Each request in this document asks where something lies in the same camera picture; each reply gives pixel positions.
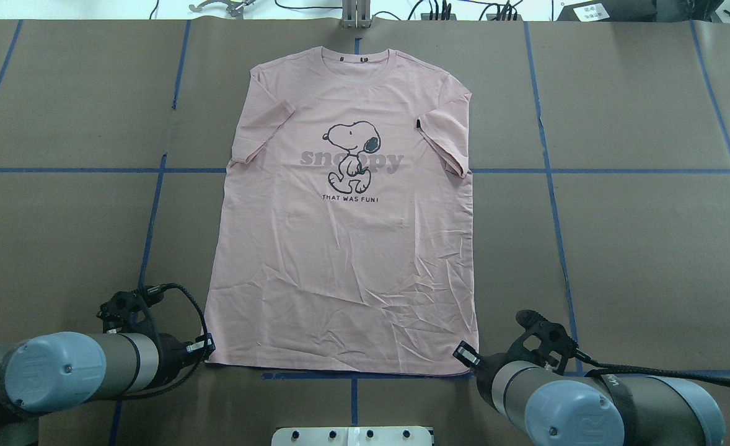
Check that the black device with label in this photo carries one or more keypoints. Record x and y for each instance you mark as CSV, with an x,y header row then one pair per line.
x,y
637,11

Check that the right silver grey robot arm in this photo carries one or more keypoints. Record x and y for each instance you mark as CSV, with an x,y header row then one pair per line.
x,y
557,395

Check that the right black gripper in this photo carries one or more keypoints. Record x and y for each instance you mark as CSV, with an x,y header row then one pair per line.
x,y
484,370

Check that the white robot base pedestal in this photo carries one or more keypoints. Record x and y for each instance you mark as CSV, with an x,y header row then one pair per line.
x,y
354,435

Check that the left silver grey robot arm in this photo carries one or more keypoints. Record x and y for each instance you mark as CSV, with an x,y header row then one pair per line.
x,y
130,359

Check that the pink Snoopy t-shirt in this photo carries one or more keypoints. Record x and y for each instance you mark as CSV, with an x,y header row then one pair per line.
x,y
346,231

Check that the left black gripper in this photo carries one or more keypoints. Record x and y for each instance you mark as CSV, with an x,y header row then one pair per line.
x,y
171,358

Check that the grey metal camera post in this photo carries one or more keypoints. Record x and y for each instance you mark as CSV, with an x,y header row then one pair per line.
x,y
356,14

